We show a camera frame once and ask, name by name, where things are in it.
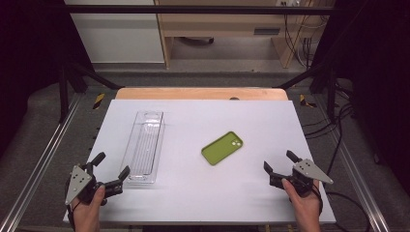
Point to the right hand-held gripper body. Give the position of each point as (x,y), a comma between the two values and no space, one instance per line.
(309,170)

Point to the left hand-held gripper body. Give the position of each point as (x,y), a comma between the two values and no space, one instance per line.
(79,182)

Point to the clear plastic container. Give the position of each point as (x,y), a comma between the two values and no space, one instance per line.
(143,148)

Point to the green phone case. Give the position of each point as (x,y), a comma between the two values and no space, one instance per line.
(220,149)

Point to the person's left hand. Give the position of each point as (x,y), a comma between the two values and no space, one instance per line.
(88,216)

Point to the person's right hand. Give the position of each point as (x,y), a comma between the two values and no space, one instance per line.
(306,212)

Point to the yellow black tape strip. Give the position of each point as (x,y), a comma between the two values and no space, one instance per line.
(304,100)
(99,101)

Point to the wooden table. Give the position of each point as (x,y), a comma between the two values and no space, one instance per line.
(193,93)

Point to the black curtain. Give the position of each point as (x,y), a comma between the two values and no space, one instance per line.
(377,80)
(29,64)

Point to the white cabinet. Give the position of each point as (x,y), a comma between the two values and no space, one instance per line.
(119,35)

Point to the wooden desk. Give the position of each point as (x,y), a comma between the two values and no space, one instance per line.
(225,22)

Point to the white power strip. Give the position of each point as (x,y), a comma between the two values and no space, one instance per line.
(288,3)

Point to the aluminium rail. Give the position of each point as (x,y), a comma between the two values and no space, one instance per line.
(354,170)
(42,161)

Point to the black frame strut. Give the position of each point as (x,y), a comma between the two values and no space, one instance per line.
(82,75)
(322,77)

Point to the black horizontal frame bar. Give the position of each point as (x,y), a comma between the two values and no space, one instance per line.
(193,9)

